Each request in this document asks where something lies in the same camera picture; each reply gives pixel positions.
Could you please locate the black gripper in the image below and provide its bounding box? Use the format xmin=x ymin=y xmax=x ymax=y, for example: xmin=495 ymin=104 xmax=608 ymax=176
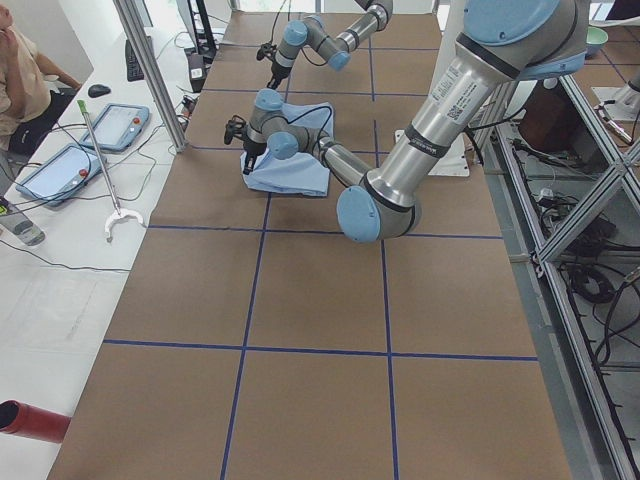
xmin=243 ymin=137 xmax=266 ymax=174
xmin=267 ymin=62 xmax=289 ymax=90

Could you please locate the light blue t-shirt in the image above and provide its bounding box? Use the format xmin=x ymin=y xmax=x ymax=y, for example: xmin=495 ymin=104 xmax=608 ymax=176
xmin=242 ymin=102 xmax=334 ymax=197

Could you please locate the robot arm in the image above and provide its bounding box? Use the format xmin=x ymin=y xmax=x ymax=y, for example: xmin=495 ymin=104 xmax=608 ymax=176
xmin=224 ymin=0 xmax=589 ymax=242
xmin=256 ymin=0 xmax=393 ymax=90

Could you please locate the black power adapter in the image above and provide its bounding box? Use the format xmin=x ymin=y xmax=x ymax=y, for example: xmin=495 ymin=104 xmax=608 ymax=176
xmin=187 ymin=53 xmax=207 ymax=93

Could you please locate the far blue teach pendant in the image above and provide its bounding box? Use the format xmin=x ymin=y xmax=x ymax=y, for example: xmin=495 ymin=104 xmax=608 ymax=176
xmin=92 ymin=103 xmax=150 ymax=153

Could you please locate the blue teach pendant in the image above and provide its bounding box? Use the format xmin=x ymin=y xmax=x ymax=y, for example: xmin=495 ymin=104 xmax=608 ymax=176
xmin=16 ymin=144 xmax=101 ymax=206
xmin=92 ymin=103 xmax=150 ymax=153

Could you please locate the black keyboard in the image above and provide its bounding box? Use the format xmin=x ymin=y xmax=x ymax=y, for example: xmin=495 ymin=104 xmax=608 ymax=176
xmin=124 ymin=40 xmax=144 ymax=82

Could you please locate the metal reacher grabber tool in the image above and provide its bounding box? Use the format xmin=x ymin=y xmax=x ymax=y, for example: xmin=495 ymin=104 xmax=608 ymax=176
xmin=77 ymin=100 xmax=145 ymax=243

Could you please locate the black computer mouse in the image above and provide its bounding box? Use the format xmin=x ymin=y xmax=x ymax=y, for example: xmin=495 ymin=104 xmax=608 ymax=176
xmin=87 ymin=84 xmax=111 ymax=98

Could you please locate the near blue teach pendant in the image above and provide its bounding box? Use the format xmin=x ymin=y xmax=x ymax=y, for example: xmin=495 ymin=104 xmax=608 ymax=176
xmin=16 ymin=144 xmax=101 ymax=206

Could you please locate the seated person beige shirt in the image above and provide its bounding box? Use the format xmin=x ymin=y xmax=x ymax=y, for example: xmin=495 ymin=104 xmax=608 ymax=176
xmin=1 ymin=6 xmax=82 ymax=156

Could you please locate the clear water bottle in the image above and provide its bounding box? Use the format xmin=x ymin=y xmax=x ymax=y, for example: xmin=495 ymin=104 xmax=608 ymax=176
xmin=1 ymin=197 xmax=46 ymax=246

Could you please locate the green bowl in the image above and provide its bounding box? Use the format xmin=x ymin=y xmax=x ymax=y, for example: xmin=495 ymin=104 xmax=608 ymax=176
xmin=586 ymin=26 xmax=609 ymax=58

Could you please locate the red cylinder bottle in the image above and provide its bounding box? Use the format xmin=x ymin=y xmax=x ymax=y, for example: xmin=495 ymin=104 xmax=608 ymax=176
xmin=1 ymin=400 xmax=71 ymax=444

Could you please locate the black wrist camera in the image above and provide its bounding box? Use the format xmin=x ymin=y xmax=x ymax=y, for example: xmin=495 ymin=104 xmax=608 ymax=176
xmin=223 ymin=115 xmax=247 ymax=145
xmin=256 ymin=42 xmax=277 ymax=62

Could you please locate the aluminium frame post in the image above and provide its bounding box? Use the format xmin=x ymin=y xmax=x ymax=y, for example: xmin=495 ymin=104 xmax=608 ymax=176
xmin=113 ymin=0 xmax=187 ymax=153

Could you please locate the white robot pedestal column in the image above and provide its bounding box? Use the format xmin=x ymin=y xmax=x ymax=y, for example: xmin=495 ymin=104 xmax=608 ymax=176
xmin=394 ymin=0 xmax=476 ymax=178

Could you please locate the black cable on desk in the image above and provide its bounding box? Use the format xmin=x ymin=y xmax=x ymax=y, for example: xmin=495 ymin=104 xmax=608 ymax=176
xmin=0 ymin=234 xmax=132 ymax=274

